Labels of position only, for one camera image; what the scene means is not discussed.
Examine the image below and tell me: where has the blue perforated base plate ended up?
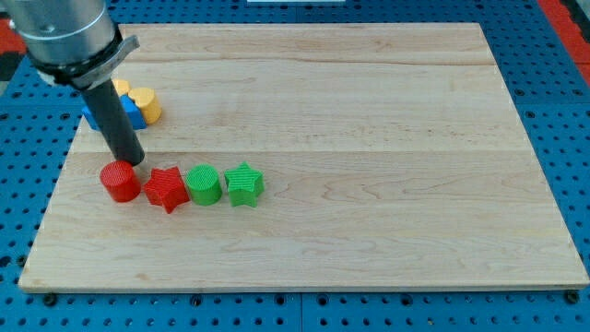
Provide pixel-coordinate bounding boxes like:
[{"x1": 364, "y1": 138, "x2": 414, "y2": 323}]
[{"x1": 1, "y1": 0, "x2": 589, "y2": 331}]

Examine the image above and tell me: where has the blue triangle block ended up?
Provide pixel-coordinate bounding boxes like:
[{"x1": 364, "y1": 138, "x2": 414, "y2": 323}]
[{"x1": 82, "y1": 95, "x2": 148, "y2": 131}]

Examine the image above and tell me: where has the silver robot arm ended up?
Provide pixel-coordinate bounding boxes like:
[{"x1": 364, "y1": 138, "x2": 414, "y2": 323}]
[{"x1": 1, "y1": 0, "x2": 139, "y2": 90}]

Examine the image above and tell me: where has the green cylinder block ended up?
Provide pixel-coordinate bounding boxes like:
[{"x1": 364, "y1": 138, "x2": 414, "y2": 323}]
[{"x1": 185, "y1": 164, "x2": 222, "y2": 206}]

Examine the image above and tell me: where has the yellow block behind rod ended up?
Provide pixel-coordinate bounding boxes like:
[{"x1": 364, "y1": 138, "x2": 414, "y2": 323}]
[{"x1": 112, "y1": 78, "x2": 131, "y2": 96}]

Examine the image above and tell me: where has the green star block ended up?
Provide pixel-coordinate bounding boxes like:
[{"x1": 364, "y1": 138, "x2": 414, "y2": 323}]
[{"x1": 224, "y1": 161, "x2": 265, "y2": 208}]

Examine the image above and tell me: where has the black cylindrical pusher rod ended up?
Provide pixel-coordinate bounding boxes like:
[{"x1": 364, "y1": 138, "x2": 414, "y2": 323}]
[{"x1": 81, "y1": 79, "x2": 145, "y2": 166}]

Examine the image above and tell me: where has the yellow heart block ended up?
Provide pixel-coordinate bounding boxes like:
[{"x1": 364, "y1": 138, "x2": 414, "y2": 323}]
[{"x1": 128, "y1": 87, "x2": 162, "y2": 125}]

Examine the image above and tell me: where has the red star block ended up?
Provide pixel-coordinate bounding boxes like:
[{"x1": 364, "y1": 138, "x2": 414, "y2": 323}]
[{"x1": 143, "y1": 166, "x2": 190, "y2": 214}]

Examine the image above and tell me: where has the red cylinder block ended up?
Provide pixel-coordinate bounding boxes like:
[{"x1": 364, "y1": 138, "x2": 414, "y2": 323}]
[{"x1": 100, "y1": 160, "x2": 141, "y2": 203}]

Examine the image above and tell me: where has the wooden board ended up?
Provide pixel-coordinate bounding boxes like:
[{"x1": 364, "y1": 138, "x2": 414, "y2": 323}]
[{"x1": 19, "y1": 23, "x2": 589, "y2": 293}]

